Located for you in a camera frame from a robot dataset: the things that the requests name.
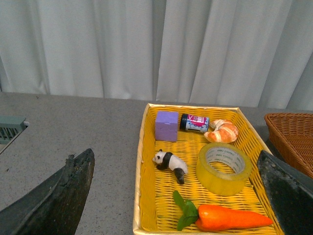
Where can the purple foam cube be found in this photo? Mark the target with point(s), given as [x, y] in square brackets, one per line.
[166, 126]

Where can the toy croissant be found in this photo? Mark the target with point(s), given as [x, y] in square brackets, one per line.
[224, 131]

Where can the orange toy carrot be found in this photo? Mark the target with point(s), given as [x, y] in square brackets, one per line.
[213, 218]

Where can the brown wicker basket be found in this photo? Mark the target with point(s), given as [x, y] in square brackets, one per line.
[292, 135]

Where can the grey-green vented box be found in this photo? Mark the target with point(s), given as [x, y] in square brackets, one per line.
[10, 126]

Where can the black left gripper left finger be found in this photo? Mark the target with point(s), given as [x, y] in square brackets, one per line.
[55, 206]

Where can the toy panda figurine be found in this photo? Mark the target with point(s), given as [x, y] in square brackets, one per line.
[167, 160]

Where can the yellow packing tape roll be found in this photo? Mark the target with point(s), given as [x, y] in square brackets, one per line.
[217, 182]

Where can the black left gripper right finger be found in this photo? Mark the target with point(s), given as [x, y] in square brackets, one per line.
[290, 193]

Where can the small black-lidded jar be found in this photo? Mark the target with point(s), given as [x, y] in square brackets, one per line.
[190, 122]

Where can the white pleated curtain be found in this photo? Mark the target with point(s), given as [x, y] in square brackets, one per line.
[255, 53]

